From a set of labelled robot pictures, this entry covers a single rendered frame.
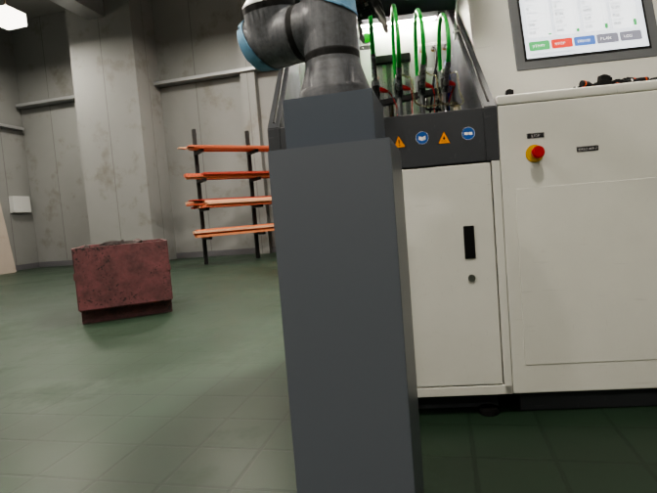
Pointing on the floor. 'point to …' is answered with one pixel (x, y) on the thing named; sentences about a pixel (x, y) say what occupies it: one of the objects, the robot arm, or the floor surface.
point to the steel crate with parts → (122, 279)
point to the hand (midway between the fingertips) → (374, 34)
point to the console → (575, 226)
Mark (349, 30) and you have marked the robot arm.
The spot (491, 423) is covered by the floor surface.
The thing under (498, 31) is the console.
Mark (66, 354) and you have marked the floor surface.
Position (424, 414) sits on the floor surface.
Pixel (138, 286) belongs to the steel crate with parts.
